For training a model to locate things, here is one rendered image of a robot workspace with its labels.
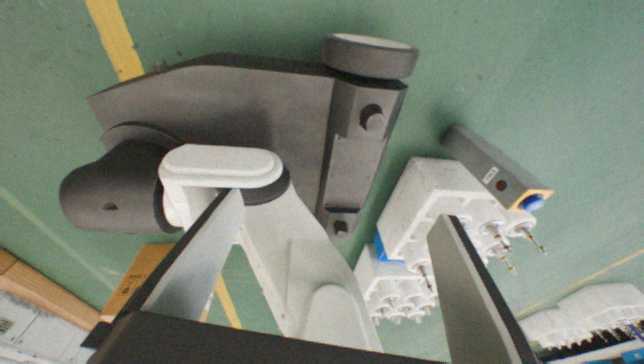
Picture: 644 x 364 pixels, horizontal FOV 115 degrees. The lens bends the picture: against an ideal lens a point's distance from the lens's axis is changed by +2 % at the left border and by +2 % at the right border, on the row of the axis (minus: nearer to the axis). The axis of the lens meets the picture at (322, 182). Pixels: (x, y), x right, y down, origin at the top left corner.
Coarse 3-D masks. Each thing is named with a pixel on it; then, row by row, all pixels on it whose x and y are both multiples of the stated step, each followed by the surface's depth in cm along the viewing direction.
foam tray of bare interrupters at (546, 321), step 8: (536, 312) 221; (544, 312) 213; (552, 312) 212; (560, 312) 213; (528, 320) 228; (536, 320) 220; (544, 320) 213; (552, 320) 207; (560, 320) 207; (568, 320) 207; (528, 328) 228; (536, 328) 220; (544, 328) 213; (552, 328) 206; (560, 328) 201; (568, 328) 202; (576, 328) 205; (528, 336) 228; (536, 336) 220; (544, 336) 218
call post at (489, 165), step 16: (464, 128) 68; (448, 144) 70; (464, 144) 63; (480, 144) 60; (464, 160) 63; (480, 160) 57; (496, 160) 53; (512, 160) 55; (480, 176) 57; (496, 176) 52; (512, 176) 49; (528, 176) 50; (496, 192) 52; (512, 192) 48
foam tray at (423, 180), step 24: (408, 168) 77; (432, 168) 71; (456, 168) 74; (408, 192) 75; (432, 192) 63; (456, 192) 64; (480, 192) 65; (384, 216) 92; (408, 216) 74; (384, 240) 91; (408, 240) 78
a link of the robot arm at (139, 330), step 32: (128, 320) 5; (160, 320) 5; (192, 320) 5; (96, 352) 5; (128, 352) 4; (160, 352) 4; (192, 352) 4; (224, 352) 4; (256, 352) 5; (288, 352) 5; (320, 352) 5; (352, 352) 5
